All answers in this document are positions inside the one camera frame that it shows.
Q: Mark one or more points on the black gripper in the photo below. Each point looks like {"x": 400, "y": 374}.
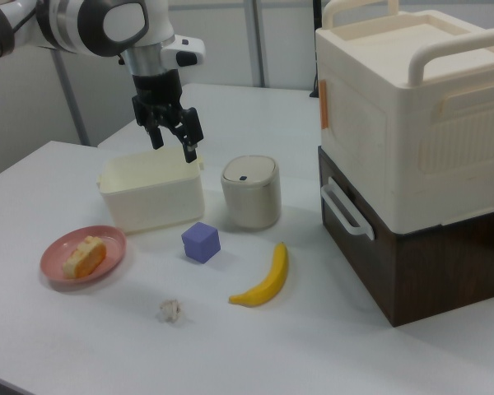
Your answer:
{"x": 156, "y": 92}

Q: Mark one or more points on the yellow bread slice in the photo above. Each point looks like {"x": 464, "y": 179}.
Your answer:
{"x": 86, "y": 257}

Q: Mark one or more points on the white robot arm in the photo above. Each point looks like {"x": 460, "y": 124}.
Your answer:
{"x": 86, "y": 24}

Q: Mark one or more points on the cream rectangular plastic bin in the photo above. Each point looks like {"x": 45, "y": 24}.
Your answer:
{"x": 156, "y": 201}

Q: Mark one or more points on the small beige lidded trash can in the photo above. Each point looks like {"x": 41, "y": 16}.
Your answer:
{"x": 251, "y": 197}

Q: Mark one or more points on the purple cube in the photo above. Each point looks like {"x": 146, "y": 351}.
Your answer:
{"x": 201, "y": 243}

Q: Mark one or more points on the pink plate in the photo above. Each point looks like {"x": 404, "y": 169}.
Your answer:
{"x": 111, "y": 243}

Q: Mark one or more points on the orange tape strip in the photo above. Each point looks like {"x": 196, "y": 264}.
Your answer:
{"x": 324, "y": 105}

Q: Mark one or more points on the black stand pole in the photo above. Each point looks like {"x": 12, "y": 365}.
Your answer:
{"x": 316, "y": 49}

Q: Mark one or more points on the yellow banana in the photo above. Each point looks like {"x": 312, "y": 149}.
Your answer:
{"x": 267, "y": 282}

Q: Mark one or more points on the crumpled paper ball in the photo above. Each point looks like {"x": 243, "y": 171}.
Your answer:
{"x": 171, "y": 310}

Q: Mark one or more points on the cream toy microwave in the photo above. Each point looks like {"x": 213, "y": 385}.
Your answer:
{"x": 395, "y": 123}

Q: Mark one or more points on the white toaster oven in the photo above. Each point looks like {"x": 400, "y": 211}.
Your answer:
{"x": 428, "y": 271}

